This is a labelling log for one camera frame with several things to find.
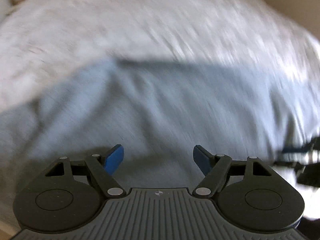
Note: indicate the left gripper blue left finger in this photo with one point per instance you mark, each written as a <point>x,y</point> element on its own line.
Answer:
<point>113,159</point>

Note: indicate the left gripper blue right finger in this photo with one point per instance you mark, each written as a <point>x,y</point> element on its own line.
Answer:
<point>203,159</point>

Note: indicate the grey-blue sweatpants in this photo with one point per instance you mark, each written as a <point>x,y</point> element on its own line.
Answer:
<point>158,111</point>

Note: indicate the white floral bedspread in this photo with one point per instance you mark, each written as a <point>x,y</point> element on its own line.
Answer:
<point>47,41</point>

